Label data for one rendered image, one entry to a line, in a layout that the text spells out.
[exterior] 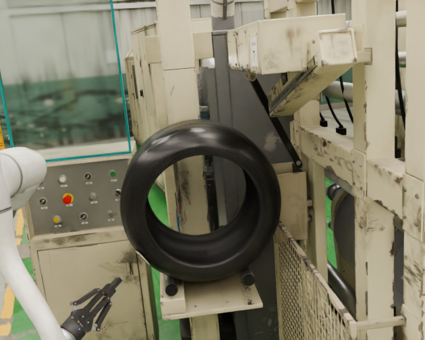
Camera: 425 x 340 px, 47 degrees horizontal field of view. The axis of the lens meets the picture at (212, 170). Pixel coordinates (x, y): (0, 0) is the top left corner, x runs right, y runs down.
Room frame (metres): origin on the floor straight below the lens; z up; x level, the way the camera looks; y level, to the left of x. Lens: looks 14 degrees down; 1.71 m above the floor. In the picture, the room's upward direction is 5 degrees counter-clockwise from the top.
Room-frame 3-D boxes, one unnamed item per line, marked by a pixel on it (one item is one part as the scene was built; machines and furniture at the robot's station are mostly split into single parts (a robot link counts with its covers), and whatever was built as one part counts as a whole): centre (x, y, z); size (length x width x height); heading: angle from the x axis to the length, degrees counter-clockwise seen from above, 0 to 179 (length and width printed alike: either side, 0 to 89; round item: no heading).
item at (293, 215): (2.01, -0.30, 1.05); 0.20 x 0.15 x 0.30; 5
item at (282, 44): (1.66, -0.25, 1.71); 0.61 x 0.25 x 0.15; 5
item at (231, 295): (1.76, 0.06, 0.80); 0.37 x 0.36 x 0.02; 95
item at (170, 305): (1.75, 0.20, 0.84); 0.36 x 0.09 x 0.06; 5
